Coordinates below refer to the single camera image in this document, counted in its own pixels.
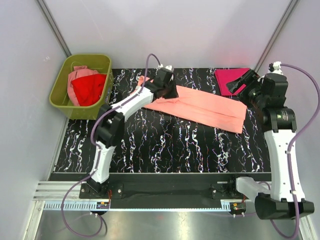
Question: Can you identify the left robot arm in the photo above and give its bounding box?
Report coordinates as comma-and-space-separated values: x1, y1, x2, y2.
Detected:
86, 65, 179, 198

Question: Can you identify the folded magenta t shirt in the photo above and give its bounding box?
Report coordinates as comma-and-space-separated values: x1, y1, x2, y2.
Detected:
214, 68, 250, 97

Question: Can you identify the aluminium frame rail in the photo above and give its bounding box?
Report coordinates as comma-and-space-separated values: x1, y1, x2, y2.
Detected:
32, 179, 305, 213

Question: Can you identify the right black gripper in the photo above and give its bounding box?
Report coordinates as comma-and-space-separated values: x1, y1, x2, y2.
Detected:
225, 68, 267, 109

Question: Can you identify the red t shirt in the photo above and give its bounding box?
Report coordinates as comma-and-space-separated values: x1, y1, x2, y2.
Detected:
71, 74, 107, 107

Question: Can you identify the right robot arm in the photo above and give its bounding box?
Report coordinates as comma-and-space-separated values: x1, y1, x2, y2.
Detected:
227, 69, 315, 220

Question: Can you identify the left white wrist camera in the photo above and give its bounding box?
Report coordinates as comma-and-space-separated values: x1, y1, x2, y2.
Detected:
157, 64, 174, 73

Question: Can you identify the olive green plastic bin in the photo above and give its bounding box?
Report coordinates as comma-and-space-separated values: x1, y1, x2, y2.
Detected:
49, 53, 114, 120

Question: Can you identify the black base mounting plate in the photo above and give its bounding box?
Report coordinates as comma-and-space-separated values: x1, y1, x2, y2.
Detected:
79, 173, 243, 211

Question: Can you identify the salmon pink t shirt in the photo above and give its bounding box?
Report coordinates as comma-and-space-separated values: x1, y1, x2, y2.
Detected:
144, 85, 247, 134

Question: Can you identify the dusty pink t shirt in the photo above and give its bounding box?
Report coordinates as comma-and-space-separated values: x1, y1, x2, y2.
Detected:
67, 65, 99, 107

